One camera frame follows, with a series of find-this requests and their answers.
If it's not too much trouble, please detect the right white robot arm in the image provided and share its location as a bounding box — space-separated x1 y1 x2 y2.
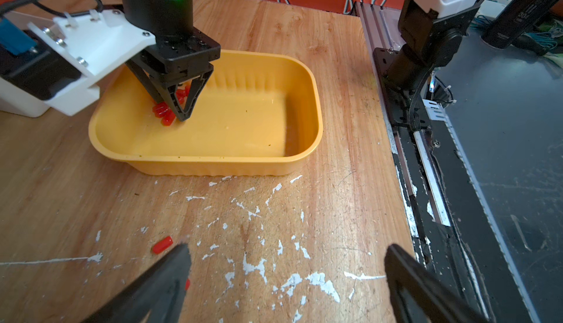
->
122 0 478 131

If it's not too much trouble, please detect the red screw protection sleeve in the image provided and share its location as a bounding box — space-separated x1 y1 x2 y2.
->
152 81 191 127

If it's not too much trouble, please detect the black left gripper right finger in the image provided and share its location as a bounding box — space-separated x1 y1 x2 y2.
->
384 244 488 322

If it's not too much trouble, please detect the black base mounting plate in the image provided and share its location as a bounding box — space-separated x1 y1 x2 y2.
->
355 1 563 323

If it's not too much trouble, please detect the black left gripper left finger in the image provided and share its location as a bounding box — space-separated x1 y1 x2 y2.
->
84 243 191 322

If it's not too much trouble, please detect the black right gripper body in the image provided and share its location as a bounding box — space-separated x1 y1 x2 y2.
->
122 0 221 85

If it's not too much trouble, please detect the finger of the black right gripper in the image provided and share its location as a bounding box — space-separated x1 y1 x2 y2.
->
126 61 187 121
177 63 214 121

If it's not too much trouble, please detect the yellow plastic storage box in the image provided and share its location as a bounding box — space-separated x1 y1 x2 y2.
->
89 50 323 176

